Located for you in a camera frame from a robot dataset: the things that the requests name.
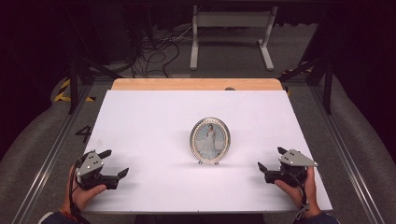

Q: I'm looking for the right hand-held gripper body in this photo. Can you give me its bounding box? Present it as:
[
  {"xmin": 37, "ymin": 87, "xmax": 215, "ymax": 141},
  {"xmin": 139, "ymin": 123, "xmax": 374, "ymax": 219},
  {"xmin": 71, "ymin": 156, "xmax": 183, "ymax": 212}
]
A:
[{"xmin": 263, "ymin": 148, "xmax": 318, "ymax": 188}]

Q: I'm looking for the aluminium floor rail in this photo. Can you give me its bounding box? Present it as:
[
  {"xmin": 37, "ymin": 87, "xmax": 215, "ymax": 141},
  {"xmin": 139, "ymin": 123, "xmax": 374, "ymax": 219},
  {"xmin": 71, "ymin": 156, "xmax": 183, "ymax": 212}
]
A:
[
  {"xmin": 10, "ymin": 83, "xmax": 94, "ymax": 224},
  {"xmin": 309, "ymin": 85, "xmax": 388, "ymax": 224}
]

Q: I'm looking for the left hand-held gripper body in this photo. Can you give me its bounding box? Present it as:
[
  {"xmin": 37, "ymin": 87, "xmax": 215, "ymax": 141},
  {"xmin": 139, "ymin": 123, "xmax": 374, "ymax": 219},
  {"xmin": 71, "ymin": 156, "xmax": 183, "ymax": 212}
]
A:
[{"xmin": 74, "ymin": 149, "xmax": 121, "ymax": 191}]

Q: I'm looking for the white board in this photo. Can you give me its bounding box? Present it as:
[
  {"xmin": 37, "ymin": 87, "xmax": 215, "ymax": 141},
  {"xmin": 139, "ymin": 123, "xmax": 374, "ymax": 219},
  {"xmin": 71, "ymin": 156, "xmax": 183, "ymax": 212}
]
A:
[{"xmin": 62, "ymin": 90, "xmax": 333, "ymax": 215}]

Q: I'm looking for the person's right hand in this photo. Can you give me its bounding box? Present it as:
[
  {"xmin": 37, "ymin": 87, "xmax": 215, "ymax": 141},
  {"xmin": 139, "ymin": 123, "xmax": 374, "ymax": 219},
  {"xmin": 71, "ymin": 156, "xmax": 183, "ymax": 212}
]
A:
[{"xmin": 273, "ymin": 165, "xmax": 322, "ymax": 219}]

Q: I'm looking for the yellow black floor tape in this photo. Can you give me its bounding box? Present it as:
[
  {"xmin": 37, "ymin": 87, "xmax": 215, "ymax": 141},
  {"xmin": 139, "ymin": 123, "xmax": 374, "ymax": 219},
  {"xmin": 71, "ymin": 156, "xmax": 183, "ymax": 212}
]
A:
[
  {"xmin": 281, "ymin": 61, "xmax": 313, "ymax": 76},
  {"xmin": 52, "ymin": 77, "xmax": 96, "ymax": 104}
]

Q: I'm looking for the person's left hand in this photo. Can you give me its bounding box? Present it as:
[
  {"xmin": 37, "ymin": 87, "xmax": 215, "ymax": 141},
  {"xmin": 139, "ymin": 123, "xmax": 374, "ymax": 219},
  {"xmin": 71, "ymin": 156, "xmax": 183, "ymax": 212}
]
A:
[{"xmin": 60, "ymin": 164, "xmax": 107, "ymax": 217}]

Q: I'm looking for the red wrist band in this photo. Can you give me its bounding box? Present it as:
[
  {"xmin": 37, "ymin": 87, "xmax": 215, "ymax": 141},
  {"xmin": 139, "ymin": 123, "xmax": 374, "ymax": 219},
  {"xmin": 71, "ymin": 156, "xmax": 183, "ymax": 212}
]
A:
[{"xmin": 60, "ymin": 207, "xmax": 78, "ymax": 222}]

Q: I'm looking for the black metal stand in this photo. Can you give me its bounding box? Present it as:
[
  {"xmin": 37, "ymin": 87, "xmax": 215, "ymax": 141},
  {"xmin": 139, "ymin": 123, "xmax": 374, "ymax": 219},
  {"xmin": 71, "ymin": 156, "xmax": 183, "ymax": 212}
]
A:
[
  {"xmin": 277, "ymin": 55, "xmax": 334, "ymax": 116},
  {"xmin": 65, "ymin": 6, "xmax": 123, "ymax": 116}
]

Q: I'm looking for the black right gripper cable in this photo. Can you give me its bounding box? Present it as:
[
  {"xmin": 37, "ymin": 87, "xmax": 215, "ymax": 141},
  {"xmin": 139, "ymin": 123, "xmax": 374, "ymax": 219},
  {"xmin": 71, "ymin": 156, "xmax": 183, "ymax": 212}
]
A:
[{"xmin": 287, "ymin": 170, "xmax": 312, "ymax": 221}]

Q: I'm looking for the oval silver photo frame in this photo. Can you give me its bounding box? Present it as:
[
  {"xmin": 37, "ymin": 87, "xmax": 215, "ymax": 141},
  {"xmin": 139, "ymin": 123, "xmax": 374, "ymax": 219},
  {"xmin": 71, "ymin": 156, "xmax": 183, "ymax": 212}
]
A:
[{"xmin": 189, "ymin": 117, "xmax": 232, "ymax": 166}]

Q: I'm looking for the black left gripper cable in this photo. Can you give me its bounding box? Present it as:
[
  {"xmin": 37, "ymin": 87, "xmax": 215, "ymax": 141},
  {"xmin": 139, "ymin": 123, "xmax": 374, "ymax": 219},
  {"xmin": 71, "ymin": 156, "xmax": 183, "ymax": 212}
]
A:
[{"xmin": 68, "ymin": 159, "xmax": 92, "ymax": 224}]

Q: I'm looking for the tangle of black floor cables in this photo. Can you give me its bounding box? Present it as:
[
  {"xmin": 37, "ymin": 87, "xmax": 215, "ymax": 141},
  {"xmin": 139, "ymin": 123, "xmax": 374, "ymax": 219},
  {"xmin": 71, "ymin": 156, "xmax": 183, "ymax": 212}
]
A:
[{"xmin": 129, "ymin": 23, "xmax": 194, "ymax": 79}]

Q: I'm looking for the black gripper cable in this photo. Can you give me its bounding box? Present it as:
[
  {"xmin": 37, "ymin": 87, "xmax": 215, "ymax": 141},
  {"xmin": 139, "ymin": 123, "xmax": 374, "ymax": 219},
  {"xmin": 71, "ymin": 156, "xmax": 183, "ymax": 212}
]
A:
[
  {"xmin": 287, "ymin": 170, "xmax": 312, "ymax": 221},
  {"xmin": 68, "ymin": 159, "xmax": 92, "ymax": 224}
]

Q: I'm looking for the white metal stand frame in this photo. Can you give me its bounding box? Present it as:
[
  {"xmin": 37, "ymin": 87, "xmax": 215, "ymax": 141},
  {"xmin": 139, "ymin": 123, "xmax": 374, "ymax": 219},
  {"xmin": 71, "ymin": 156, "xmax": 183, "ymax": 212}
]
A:
[{"xmin": 189, "ymin": 4, "xmax": 279, "ymax": 72}]

